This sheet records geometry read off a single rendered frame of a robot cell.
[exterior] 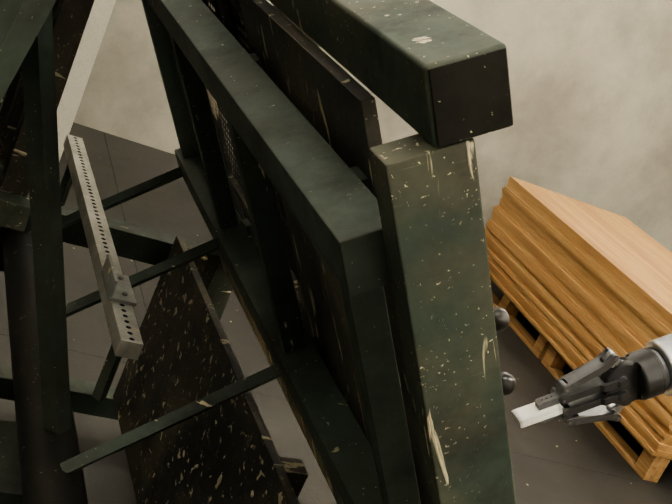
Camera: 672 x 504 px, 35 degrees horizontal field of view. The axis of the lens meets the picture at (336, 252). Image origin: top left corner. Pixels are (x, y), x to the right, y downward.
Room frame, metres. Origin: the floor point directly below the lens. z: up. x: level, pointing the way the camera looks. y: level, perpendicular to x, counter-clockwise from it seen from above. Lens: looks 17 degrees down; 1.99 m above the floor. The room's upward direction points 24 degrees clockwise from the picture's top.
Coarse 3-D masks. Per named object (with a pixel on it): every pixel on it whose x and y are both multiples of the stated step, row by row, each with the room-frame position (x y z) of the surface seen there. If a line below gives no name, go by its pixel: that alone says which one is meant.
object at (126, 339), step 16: (64, 144) 3.14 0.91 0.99; (80, 144) 3.11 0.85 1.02; (80, 160) 2.96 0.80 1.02; (80, 176) 2.83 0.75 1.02; (80, 192) 2.74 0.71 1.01; (96, 192) 2.76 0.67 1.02; (80, 208) 2.68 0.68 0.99; (96, 208) 2.65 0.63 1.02; (96, 224) 2.54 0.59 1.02; (96, 240) 2.44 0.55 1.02; (112, 240) 2.48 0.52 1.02; (96, 256) 2.37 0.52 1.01; (112, 256) 2.39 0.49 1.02; (96, 272) 2.33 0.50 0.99; (112, 304) 2.13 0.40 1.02; (112, 320) 2.09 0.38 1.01; (128, 320) 2.09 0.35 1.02; (112, 336) 2.05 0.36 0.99; (128, 336) 2.02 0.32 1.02; (128, 352) 2.00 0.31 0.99
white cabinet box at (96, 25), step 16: (96, 0) 5.35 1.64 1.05; (112, 0) 5.38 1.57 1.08; (96, 16) 5.36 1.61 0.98; (96, 32) 5.37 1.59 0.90; (80, 48) 5.35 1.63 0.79; (96, 48) 5.38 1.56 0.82; (80, 64) 5.36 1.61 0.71; (80, 80) 5.37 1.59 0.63; (64, 96) 5.35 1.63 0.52; (80, 96) 5.38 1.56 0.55; (64, 112) 5.36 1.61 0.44; (64, 128) 5.37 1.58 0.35
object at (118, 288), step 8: (104, 264) 2.26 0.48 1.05; (112, 264) 2.22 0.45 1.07; (104, 272) 2.24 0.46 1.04; (112, 272) 2.18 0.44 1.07; (104, 280) 2.22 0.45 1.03; (112, 280) 2.16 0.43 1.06; (120, 280) 2.25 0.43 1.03; (128, 280) 2.27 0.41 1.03; (112, 288) 2.14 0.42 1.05; (120, 288) 2.21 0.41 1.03; (128, 288) 2.23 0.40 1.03; (112, 296) 2.15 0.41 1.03; (120, 296) 2.17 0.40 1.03; (128, 296) 2.19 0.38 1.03; (128, 304) 2.16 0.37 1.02; (136, 304) 2.17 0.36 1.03
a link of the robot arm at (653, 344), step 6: (666, 336) 1.58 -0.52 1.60; (648, 342) 1.59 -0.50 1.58; (654, 342) 1.57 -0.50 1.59; (660, 342) 1.57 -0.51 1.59; (666, 342) 1.56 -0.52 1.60; (648, 348) 1.59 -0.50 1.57; (654, 348) 1.57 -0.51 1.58; (660, 348) 1.56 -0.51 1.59; (666, 348) 1.55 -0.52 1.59; (660, 354) 1.56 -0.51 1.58; (666, 354) 1.54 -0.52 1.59; (666, 360) 1.54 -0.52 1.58; (666, 366) 1.54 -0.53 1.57; (666, 372) 1.54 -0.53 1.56; (666, 390) 1.56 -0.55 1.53
